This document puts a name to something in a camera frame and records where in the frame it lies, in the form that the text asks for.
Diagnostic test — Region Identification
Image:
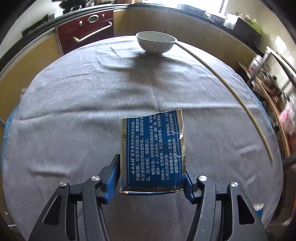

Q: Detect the white ceramic bowl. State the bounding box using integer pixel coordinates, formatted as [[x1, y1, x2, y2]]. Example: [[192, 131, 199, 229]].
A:
[[136, 31, 177, 55]]

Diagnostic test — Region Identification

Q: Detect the long wooden stick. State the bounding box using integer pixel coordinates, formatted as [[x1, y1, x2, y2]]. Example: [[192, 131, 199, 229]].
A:
[[175, 41, 274, 163]]

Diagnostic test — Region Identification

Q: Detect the dark red oven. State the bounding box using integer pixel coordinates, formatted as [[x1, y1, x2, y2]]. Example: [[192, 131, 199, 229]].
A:
[[56, 10, 114, 55]]

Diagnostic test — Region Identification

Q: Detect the microwave oven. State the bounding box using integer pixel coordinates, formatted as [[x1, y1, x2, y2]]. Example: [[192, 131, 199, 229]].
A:
[[233, 16, 262, 46]]

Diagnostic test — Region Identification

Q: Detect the metal storage rack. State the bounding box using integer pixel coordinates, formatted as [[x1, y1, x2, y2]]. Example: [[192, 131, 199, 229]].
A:
[[238, 46, 295, 158]]

